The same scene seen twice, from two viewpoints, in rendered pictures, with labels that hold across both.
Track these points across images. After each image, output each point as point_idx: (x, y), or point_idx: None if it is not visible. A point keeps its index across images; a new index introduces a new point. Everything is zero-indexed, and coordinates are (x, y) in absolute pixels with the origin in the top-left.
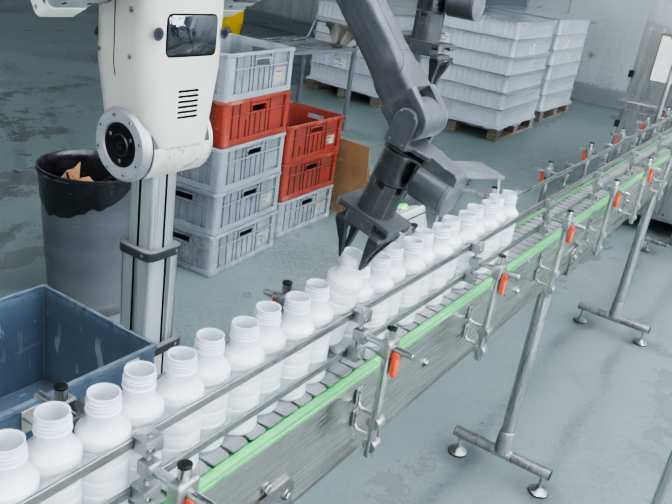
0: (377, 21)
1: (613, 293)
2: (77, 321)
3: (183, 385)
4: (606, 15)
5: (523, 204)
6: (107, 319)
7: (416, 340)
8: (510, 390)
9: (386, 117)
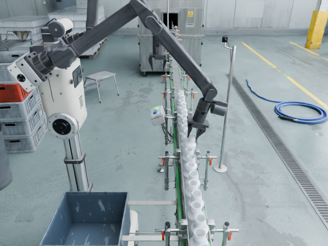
0: (194, 65)
1: (164, 100)
2: (87, 197)
3: (200, 201)
4: (106, 2)
5: (118, 79)
6: (103, 192)
7: None
8: (160, 144)
9: (203, 93)
